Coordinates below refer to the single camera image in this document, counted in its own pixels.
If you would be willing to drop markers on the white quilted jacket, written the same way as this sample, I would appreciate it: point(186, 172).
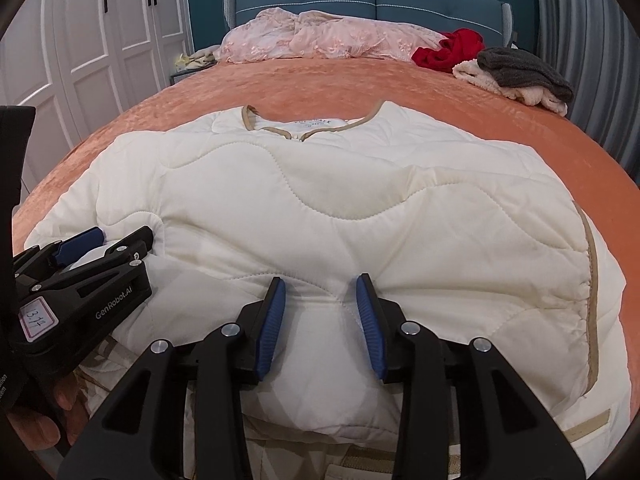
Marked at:
point(325, 210)

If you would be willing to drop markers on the pale yellow cloth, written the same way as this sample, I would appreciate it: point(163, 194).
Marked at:
point(192, 57)

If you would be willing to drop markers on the pink floral quilt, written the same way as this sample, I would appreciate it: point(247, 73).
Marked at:
point(320, 40)

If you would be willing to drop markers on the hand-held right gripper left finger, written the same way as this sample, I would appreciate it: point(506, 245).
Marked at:
point(270, 330)

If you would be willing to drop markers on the orange velvet bedspread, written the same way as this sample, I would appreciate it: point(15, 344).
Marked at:
point(350, 85)

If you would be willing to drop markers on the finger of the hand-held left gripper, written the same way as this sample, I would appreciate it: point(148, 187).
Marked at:
point(80, 241)
point(120, 280)

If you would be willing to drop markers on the person's left hand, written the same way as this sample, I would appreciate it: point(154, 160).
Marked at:
point(35, 425)

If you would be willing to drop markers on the grey nightstand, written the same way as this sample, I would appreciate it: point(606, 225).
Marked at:
point(185, 76)

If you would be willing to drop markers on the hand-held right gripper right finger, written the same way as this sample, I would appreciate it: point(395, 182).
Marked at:
point(370, 325)

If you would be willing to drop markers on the grey pleated curtain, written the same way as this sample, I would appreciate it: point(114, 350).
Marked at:
point(585, 35)

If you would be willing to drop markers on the red cloth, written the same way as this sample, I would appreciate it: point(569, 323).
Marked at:
point(450, 52)

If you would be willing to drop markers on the white panelled wardrobe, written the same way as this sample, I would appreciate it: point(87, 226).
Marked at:
point(75, 60)

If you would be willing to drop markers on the cream fleece cloth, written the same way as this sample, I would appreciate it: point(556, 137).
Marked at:
point(477, 77)

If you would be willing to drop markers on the grey knitted cloth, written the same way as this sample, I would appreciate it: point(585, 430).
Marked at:
point(525, 72)

